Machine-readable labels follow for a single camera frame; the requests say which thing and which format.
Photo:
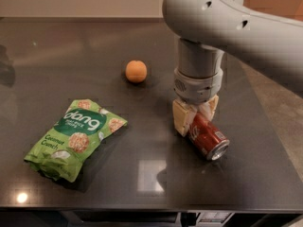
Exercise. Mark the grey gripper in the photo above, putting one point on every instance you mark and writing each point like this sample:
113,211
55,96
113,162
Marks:
196,88

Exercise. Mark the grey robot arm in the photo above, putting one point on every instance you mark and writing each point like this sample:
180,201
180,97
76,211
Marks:
206,29

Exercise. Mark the red coke can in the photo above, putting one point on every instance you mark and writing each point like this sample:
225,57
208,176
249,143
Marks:
208,139

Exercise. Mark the green rice chips bag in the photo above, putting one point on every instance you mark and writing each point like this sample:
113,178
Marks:
62,151

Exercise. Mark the orange fruit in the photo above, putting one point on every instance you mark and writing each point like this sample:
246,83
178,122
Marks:
136,71

